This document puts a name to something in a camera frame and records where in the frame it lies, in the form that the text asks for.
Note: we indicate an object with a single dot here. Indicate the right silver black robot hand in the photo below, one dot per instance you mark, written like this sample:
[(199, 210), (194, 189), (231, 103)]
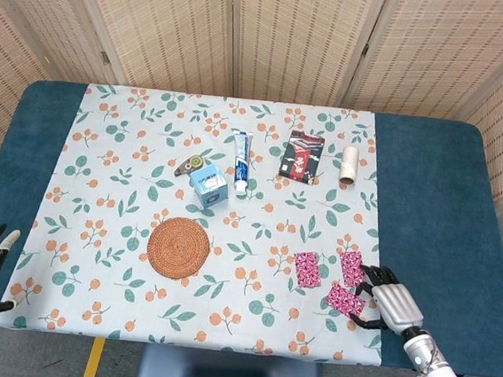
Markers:
[(396, 309)]

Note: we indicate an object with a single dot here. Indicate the magenta patterned cloth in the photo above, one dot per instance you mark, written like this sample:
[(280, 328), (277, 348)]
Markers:
[(308, 269)]

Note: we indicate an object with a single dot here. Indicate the white cardboard tube roll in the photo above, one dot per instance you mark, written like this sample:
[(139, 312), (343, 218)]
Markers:
[(349, 164)]

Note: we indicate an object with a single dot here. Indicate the floral berry leaf tablecloth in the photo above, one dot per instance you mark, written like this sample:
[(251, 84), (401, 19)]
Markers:
[(224, 284)]

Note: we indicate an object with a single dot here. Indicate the dark red printed packet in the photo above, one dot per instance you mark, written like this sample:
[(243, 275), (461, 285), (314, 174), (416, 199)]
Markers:
[(301, 157)]

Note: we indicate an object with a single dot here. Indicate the round woven rattan coaster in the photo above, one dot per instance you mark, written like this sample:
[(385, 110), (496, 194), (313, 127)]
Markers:
[(179, 248)]

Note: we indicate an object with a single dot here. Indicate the white blue toothpaste tube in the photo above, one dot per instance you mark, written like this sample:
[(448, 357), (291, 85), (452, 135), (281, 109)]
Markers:
[(241, 161)]

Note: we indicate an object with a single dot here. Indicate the small blue cardboard box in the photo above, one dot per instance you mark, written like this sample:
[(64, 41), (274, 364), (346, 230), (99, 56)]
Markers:
[(209, 189)]

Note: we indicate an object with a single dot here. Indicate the grey correction tape dispenser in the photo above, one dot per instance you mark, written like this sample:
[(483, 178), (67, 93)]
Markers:
[(191, 164)]

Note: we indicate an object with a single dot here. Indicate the brass screen hinge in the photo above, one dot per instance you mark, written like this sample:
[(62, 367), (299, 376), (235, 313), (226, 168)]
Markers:
[(365, 49), (105, 57)]

